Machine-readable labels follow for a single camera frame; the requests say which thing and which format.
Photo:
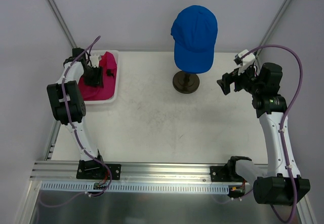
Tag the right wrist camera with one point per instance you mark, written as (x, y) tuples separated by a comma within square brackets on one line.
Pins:
[(244, 61)]

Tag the white slotted cable duct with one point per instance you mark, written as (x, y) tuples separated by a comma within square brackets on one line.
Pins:
[(119, 187)]

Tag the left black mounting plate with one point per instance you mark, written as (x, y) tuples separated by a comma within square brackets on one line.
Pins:
[(114, 172)]

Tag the pink cap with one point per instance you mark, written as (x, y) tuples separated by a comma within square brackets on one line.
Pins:
[(109, 65), (97, 93)]

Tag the white plastic basket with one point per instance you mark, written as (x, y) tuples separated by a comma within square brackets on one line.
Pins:
[(117, 57)]

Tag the black mounting plate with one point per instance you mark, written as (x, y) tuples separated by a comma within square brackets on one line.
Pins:
[(224, 174), (114, 172)]

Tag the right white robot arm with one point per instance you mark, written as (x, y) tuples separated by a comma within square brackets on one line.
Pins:
[(282, 183)]

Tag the blue cap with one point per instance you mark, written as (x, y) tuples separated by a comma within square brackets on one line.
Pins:
[(194, 31)]

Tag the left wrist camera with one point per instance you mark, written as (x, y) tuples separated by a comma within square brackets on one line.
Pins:
[(95, 60)]

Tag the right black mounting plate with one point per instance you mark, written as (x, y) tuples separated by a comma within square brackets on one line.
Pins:
[(224, 174)]

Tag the aluminium rail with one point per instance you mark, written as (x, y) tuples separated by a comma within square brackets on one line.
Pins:
[(131, 172)]

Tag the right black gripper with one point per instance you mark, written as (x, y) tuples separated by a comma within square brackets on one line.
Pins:
[(235, 82)]

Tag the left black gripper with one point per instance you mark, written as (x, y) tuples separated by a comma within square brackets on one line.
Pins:
[(95, 78)]

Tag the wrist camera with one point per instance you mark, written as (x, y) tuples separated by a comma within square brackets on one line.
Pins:
[(244, 61), (95, 60)]

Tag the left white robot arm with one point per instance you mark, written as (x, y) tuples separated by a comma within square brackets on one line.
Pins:
[(68, 107)]

